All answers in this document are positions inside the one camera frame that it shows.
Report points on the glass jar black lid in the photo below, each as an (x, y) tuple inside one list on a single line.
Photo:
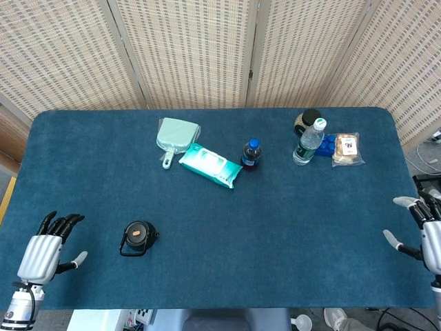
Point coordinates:
[(303, 122)]

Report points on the blue building block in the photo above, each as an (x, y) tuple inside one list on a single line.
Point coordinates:
[(327, 146)]

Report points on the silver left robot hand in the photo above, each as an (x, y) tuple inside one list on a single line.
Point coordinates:
[(39, 257)]

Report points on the bagged snack cakes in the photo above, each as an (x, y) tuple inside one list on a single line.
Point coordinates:
[(347, 148)]

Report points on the woven folding screen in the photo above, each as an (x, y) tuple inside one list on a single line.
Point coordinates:
[(193, 51)]

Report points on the black floor equipment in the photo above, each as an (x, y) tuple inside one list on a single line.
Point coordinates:
[(425, 181)]

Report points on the pale green dustpan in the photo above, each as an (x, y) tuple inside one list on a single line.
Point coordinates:
[(175, 132)]

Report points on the grey sneaker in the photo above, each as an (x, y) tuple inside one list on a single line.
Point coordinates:
[(334, 319)]

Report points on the cola bottle blue cap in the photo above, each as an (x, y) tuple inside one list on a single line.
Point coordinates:
[(251, 157)]

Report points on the clear water bottle green label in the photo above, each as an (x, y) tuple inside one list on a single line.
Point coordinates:
[(306, 145)]

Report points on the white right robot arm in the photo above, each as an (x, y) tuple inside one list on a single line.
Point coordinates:
[(437, 289)]

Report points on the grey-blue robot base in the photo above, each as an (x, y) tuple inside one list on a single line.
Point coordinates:
[(220, 320)]

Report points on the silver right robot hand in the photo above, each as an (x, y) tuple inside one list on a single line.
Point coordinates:
[(432, 241)]

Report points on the blue table cloth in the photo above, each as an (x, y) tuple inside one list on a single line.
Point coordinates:
[(241, 234)]

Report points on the teal wet wipes pack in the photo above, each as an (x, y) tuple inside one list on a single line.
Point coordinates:
[(210, 165)]

